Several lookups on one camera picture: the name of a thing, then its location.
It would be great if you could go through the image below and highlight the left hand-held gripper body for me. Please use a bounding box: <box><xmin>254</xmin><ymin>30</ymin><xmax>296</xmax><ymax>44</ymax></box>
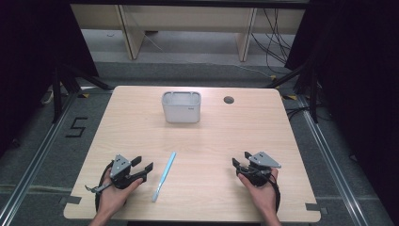
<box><xmin>108</xmin><ymin>153</ymin><xmax>148</xmax><ymax>190</ymax></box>

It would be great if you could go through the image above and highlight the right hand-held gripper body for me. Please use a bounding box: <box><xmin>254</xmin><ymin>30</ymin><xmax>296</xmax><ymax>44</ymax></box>
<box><xmin>237</xmin><ymin>151</ymin><xmax>282</xmax><ymax>188</ymax></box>

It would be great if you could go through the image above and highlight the light blue toothbrush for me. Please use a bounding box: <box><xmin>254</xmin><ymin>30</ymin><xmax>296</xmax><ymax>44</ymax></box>
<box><xmin>152</xmin><ymin>152</ymin><xmax>178</xmax><ymax>203</ymax></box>

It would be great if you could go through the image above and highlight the white plastic container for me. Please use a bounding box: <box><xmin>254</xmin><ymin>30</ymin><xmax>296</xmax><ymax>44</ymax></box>
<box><xmin>161</xmin><ymin>90</ymin><xmax>202</xmax><ymax>124</ymax></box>

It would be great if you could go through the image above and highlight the person's left hand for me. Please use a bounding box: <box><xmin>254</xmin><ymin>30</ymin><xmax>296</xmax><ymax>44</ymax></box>
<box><xmin>99</xmin><ymin>169</ymin><xmax>144</xmax><ymax>218</ymax></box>

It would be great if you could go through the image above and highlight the person's right hand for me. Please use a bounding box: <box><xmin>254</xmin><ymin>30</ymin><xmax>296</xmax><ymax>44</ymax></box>
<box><xmin>237</xmin><ymin>168</ymin><xmax>280</xmax><ymax>218</ymax></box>

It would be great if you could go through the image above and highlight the grey tape piece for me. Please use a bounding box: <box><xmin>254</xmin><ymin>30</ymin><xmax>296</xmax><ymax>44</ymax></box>
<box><xmin>58</xmin><ymin>195</ymin><xmax>83</xmax><ymax>205</ymax></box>
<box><xmin>305</xmin><ymin>202</ymin><xmax>328</xmax><ymax>216</ymax></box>

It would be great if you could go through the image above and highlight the black metal stand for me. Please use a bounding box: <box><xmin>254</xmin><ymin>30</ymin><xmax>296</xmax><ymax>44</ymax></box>
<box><xmin>264</xmin><ymin>60</ymin><xmax>320</xmax><ymax>124</ymax></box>
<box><xmin>51</xmin><ymin>64</ymin><xmax>115</xmax><ymax>124</ymax></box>

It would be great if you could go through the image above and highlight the black curtain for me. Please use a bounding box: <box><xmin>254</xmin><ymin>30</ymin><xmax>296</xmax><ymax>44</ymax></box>
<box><xmin>283</xmin><ymin>0</ymin><xmax>399</xmax><ymax>218</ymax></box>
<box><xmin>0</xmin><ymin>0</ymin><xmax>100</xmax><ymax>158</ymax></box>

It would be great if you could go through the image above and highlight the black wrist strap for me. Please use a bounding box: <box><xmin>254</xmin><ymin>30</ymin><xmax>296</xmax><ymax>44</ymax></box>
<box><xmin>84</xmin><ymin>160</ymin><xmax>115</xmax><ymax>212</ymax></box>
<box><xmin>268</xmin><ymin>171</ymin><xmax>282</xmax><ymax>214</ymax></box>

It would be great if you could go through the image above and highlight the metal floor rail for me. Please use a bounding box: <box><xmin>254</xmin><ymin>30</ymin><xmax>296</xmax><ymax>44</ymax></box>
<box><xmin>295</xmin><ymin>93</ymin><xmax>372</xmax><ymax>226</ymax></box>
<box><xmin>0</xmin><ymin>90</ymin><xmax>80</xmax><ymax>226</ymax></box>

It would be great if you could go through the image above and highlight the white floor cable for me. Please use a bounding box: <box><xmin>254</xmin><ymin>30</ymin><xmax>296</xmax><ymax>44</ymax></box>
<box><xmin>40</xmin><ymin>86</ymin><xmax>69</xmax><ymax>105</ymax></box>

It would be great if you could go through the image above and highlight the bundle of black cables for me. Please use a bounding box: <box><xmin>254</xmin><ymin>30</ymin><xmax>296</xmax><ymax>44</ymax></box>
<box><xmin>250</xmin><ymin>8</ymin><xmax>296</xmax><ymax>75</ymax></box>

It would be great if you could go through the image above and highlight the beige wooden desk frame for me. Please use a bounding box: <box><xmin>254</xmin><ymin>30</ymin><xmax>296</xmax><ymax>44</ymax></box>
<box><xmin>70</xmin><ymin>3</ymin><xmax>306</xmax><ymax>62</ymax></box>

